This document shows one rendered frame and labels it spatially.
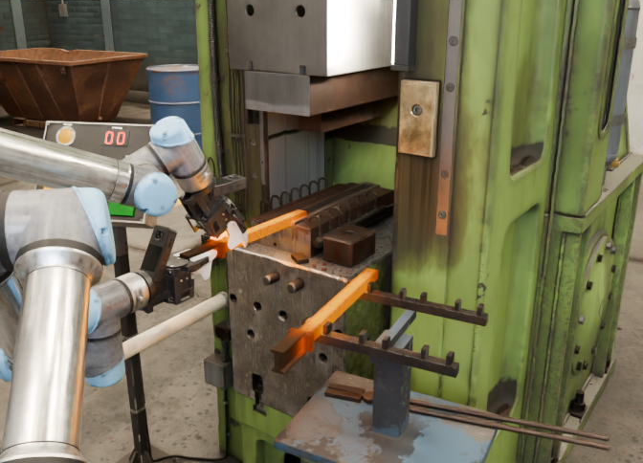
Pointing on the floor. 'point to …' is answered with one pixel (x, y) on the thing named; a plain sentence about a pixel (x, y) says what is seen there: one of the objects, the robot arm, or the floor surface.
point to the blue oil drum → (175, 95)
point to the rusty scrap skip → (65, 84)
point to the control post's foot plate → (148, 456)
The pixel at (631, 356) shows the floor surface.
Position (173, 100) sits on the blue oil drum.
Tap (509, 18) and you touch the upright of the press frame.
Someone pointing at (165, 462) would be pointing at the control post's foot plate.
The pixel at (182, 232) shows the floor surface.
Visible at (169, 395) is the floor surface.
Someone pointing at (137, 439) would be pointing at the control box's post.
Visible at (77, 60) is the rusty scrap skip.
